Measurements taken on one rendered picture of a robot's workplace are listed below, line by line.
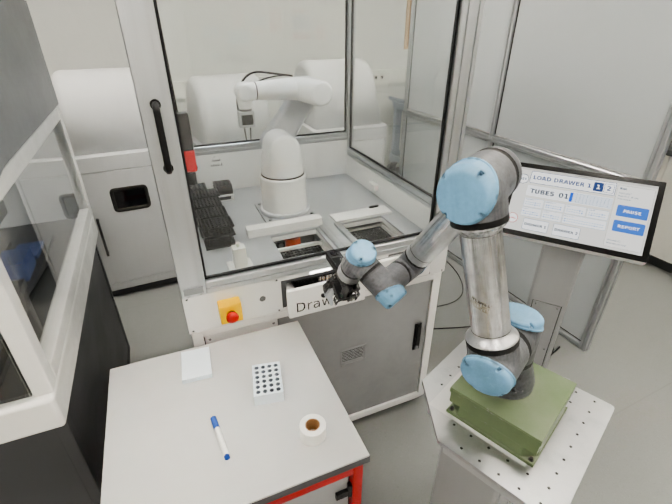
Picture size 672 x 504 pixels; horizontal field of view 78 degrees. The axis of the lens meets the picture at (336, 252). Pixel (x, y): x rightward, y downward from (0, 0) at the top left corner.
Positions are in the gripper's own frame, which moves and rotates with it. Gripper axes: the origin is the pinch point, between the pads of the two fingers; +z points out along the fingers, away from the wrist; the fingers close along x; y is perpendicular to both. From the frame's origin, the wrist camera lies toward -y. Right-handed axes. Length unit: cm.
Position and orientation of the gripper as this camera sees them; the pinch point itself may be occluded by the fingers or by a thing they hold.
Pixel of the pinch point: (332, 292)
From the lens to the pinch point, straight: 140.3
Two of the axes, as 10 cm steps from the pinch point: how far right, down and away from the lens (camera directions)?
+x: 9.2, -1.9, 3.4
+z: -2.2, 4.5, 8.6
